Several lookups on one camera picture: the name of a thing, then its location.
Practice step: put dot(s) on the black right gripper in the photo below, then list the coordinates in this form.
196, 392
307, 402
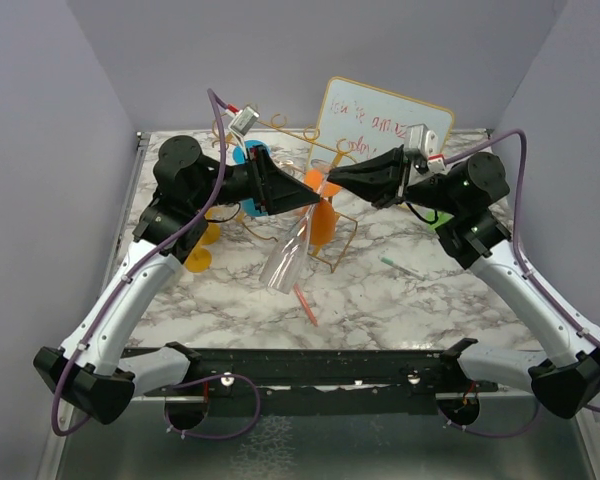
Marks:
383, 178

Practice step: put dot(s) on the black metal base frame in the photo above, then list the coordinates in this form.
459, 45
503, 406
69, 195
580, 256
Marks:
295, 382

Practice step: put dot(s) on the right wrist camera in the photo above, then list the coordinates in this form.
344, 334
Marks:
421, 150

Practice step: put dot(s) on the green plastic wine glass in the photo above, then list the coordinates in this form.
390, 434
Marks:
435, 219

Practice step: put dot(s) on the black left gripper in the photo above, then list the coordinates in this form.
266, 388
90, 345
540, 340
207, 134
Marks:
277, 190

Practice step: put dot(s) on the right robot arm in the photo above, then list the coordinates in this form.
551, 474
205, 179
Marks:
565, 375

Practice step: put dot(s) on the white green marker pen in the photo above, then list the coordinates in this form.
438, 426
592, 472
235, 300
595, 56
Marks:
409, 272

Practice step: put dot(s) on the orange plastic wine glass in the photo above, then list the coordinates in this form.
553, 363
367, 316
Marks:
323, 218

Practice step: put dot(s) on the blue plastic wine glass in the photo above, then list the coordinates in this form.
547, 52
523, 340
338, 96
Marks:
239, 157

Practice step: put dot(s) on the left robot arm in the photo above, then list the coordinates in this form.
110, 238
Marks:
88, 370

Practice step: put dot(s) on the yellow framed whiteboard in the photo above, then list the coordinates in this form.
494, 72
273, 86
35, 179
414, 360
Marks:
365, 121

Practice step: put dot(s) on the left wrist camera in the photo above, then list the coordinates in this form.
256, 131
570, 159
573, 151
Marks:
242, 120

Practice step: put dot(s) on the gold wire wine glass rack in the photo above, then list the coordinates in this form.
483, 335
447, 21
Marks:
224, 138

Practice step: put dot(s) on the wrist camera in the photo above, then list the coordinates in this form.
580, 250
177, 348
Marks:
242, 120
421, 150

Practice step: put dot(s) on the red marker pen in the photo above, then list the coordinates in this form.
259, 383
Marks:
305, 305

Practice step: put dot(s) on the clear tall wine glass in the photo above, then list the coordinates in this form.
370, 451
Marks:
286, 262

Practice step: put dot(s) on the yellow plastic wine glass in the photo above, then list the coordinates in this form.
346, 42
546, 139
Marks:
198, 260
213, 231

